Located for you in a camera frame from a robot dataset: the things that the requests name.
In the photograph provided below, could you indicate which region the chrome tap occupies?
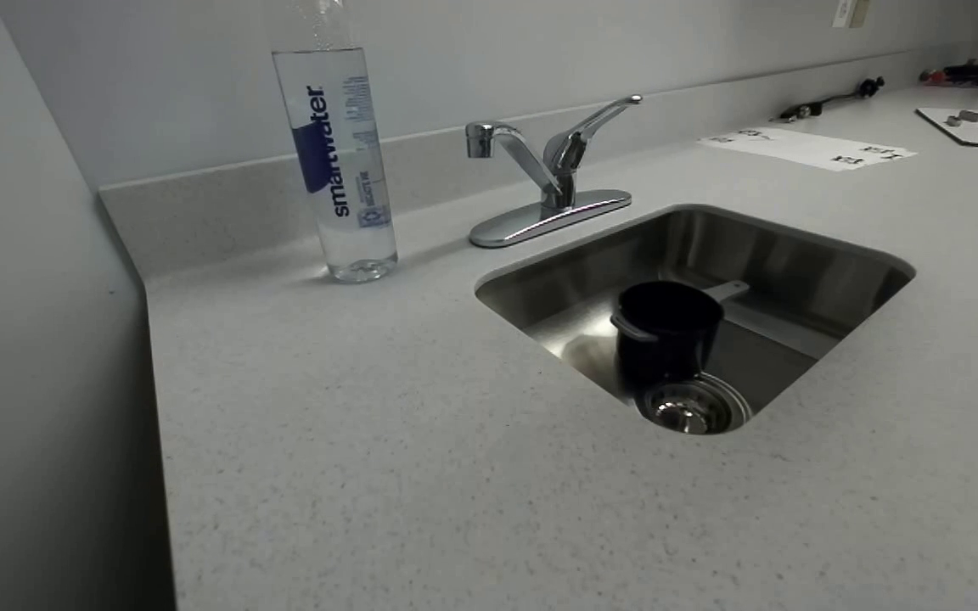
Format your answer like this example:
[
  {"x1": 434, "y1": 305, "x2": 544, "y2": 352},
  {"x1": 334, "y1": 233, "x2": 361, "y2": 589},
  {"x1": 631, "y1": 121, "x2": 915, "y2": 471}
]
[{"x1": 464, "y1": 94, "x2": 644, "y2": 249}]

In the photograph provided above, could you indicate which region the chrome tap lever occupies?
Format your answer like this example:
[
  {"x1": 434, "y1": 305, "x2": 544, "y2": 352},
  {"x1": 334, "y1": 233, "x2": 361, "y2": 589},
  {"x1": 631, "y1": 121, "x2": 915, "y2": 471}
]
[{"x1": 543, "y1": 94, "x2": 644, "y2": 176}]

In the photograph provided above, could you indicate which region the clear plastic water bottle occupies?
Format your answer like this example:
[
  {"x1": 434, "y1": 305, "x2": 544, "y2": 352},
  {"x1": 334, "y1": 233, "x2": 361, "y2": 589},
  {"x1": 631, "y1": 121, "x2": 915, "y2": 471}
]
[{"x1": 272, "y1": 0, "x2": 399, "y2": 284}]

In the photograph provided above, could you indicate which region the stainless steel sink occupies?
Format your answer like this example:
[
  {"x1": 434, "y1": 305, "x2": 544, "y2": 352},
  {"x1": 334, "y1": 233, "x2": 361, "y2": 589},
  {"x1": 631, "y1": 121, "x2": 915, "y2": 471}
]
[{"x1": 474, "y1": 204, "x2": 917, "y2": 436}]

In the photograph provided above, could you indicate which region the white printed paper sheet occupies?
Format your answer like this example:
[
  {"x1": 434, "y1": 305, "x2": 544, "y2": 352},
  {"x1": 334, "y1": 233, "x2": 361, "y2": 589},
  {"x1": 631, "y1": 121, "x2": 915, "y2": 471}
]
[{"x1": 696, "y1": 126, "x2": 917, "y2": 173}]

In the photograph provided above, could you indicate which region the black pot with grey handles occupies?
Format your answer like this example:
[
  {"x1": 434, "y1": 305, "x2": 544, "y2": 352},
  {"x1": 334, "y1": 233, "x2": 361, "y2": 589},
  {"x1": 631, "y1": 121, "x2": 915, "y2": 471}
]
[{"x1": 610, "y1": 279, "x2": 750, "y2": 390}]

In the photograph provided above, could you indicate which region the black cable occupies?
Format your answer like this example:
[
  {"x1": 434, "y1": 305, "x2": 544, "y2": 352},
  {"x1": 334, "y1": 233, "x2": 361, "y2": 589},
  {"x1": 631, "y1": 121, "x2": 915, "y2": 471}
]
[{"x1": 770, "y1": 76, "x2": 886, "y2": 123}]

